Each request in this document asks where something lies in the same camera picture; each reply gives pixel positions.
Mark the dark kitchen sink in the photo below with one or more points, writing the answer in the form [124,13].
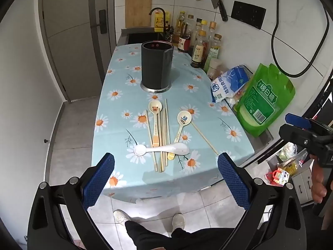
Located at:
[140,37]

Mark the cream spoon with bear print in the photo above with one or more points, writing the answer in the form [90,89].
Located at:
[155,108]

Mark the person's black trousers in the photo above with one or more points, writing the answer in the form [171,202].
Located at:
[156,237]

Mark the person's right shoe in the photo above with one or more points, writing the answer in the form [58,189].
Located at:
[178,221]

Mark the grey box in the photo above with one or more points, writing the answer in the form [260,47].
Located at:
[301,185]

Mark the black wall socket panel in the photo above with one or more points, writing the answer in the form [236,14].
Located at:
[248,14]

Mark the person's left shoe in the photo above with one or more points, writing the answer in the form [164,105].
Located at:
[121,216]

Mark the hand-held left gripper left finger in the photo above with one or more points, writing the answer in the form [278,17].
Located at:
[100,179]

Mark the yellow dish soap bottle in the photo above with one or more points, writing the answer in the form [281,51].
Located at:
[159,20]

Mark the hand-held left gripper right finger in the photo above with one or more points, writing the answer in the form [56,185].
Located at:
[232,185]

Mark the bunch of wooden chopsticks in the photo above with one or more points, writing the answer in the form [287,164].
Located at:
[164,125]

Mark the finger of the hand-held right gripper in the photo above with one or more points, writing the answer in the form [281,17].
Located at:
[296,135]
[296,121]

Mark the pale wooden chopstick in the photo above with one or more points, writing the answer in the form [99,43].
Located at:
[204,138]

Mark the cream spoon with blue cartoon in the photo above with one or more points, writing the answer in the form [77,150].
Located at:
[184,118]

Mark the person's right hand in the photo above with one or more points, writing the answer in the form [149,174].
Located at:
[318,185]

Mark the green sugar bag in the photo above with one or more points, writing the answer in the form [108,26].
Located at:
[260,101]

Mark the white lid spice jar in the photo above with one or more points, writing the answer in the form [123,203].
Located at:
[215,66]

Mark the white plastic bag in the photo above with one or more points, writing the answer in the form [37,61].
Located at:
[234,101]

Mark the white and blue salt bag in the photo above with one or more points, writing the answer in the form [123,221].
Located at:
[226,83]

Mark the cluster of condiment bottles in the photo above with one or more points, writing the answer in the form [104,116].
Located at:
[199,52]

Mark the red basket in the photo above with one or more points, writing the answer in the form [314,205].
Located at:
[275,177]

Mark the clear plastic bag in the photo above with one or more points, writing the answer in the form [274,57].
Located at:
[287,152]

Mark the blue daisy print tablecloth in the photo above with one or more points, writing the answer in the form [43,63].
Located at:
[177,88]

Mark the grey door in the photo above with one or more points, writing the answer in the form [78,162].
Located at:
[75,44]

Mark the plain white spoon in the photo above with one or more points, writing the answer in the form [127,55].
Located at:
[140,149]

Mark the wooden cutting board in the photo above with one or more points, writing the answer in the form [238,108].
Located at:
[138,11]

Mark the black curved faucet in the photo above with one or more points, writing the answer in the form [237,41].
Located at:
[164,23]

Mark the black cylindrical utensil holder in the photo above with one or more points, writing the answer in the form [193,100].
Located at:
[156,67]

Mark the person's shoe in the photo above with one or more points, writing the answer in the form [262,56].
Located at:
[121,216]
[178,221]

